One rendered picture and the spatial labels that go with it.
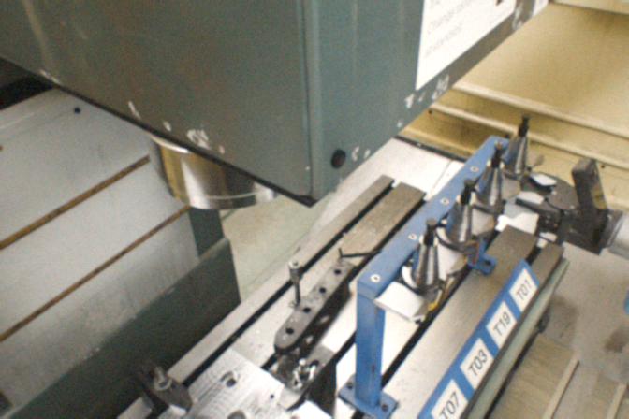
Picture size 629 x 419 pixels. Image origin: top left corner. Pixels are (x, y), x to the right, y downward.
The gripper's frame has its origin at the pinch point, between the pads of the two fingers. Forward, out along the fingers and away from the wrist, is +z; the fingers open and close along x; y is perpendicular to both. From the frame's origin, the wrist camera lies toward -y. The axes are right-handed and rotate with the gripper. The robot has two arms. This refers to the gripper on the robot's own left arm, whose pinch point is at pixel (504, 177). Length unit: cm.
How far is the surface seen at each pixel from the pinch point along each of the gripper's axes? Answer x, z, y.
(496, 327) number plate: -12.7, -9.6, 24.6
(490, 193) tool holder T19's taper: -12.6, -1.7, -5.6
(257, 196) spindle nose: -58, 6, -32
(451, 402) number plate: -32.1, -9.8, 24.9
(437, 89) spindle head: -52, -7, -45
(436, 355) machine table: -22.4, -2.5, 29.1
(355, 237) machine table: -3.7, 29.4, 30.3
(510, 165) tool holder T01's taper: -1.9, -1.0, -4.5
